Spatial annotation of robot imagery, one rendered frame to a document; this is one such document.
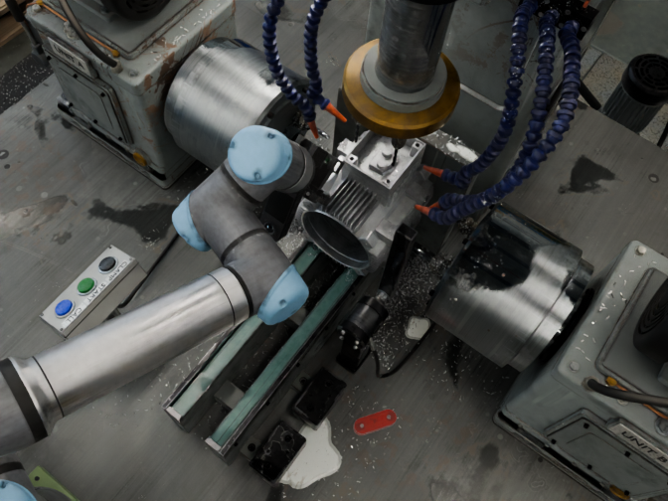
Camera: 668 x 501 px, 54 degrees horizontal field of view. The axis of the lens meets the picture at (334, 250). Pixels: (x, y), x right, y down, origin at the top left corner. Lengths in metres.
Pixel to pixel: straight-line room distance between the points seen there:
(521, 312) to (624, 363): 0.17
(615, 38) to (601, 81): 0.82
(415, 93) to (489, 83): 0.27
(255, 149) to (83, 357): 0.32
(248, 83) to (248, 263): 0.48
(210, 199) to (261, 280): 0.14
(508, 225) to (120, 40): 0.77
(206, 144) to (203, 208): 0.39
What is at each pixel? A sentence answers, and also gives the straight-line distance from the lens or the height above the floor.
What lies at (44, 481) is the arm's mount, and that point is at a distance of 1.37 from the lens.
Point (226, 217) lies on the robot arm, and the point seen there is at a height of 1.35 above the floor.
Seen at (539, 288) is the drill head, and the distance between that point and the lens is 1.10.
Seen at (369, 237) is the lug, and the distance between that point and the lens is 1.15.
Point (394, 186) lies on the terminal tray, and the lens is 1.16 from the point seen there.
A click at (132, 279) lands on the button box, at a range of 1.19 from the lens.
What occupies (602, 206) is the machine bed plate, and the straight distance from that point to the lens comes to 1.68.
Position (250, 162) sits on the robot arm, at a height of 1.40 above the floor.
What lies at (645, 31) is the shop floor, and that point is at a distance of 3.36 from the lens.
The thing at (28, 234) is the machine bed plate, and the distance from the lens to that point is 1.58.
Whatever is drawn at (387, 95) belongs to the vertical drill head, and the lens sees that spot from 0.98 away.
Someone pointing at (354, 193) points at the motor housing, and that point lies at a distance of 1.19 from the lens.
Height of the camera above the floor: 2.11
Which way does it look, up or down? 64 degrees down
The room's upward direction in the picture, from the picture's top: 8 degrees clockwise
